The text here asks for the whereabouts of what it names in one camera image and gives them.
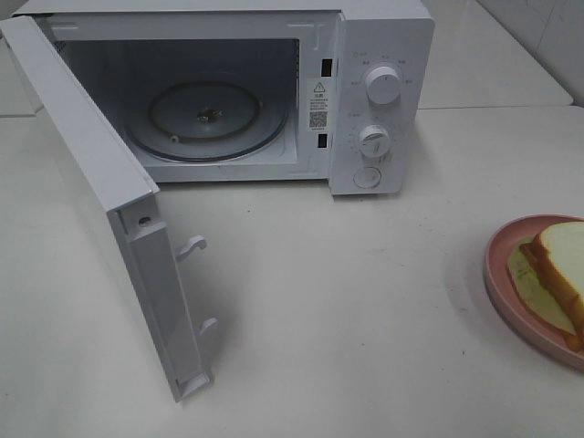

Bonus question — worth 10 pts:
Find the round white door button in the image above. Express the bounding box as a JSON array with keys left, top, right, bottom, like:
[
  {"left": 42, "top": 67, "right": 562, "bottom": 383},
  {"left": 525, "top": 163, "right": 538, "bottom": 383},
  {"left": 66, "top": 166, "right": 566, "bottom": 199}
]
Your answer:
[{"left": 353, "top": 167, "right": 381, "bottom": 189}]

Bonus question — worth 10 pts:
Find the white microwave knob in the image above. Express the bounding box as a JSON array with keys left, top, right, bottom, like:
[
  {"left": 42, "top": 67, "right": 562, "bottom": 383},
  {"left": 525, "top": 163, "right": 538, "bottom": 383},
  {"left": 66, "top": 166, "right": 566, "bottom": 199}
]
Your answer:
[
  {"left": 365, "top": 65, "right": 402, "bottom": 105},
  {"left": 358, "top": 125, "right": 391, "bottom": 159}
]

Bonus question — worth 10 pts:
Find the white microwave door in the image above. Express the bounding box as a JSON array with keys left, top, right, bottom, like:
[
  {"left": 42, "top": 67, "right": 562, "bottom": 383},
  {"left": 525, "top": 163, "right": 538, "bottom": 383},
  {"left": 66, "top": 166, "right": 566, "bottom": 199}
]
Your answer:
[{"left": 1, "top": 16, "right": 217, "bottom": 402}]

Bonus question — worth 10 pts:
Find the pink round plate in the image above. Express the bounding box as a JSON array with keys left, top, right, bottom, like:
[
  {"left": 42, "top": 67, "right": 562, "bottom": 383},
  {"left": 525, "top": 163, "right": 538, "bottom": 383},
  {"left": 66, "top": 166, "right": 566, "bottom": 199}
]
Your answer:
[{"left": 483, "top": 214, "right": 583, "bottom": 371}]

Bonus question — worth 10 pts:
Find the white bread sandwich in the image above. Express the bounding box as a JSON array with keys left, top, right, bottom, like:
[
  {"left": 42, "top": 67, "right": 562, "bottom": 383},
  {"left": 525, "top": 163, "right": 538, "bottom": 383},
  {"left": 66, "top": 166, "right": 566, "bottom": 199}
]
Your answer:
[{"left": 506, "top": 221, "right": 583, "bottom": 352}]

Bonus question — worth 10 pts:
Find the glass microwave turntable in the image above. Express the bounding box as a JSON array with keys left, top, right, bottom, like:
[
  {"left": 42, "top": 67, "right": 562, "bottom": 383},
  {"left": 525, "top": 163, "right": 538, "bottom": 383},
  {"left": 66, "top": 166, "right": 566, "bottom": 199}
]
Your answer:
[{"left": 125, "top": 80, "right": 288, "bottom": 163}]

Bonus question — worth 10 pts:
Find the white microwave oven body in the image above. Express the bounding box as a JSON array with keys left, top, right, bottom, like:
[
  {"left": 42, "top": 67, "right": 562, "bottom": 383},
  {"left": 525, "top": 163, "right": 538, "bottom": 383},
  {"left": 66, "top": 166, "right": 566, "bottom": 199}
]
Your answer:
[{"left": 8, "top": 1, "right": 434, "bottom": 195}]

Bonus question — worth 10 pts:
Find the white adjacent table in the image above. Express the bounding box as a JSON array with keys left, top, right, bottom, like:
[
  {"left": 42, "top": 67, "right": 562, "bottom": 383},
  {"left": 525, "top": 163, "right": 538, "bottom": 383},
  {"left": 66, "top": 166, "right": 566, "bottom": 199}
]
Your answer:
[{"left": 419, "top": 1, "right": 573, "bottom": 110}]

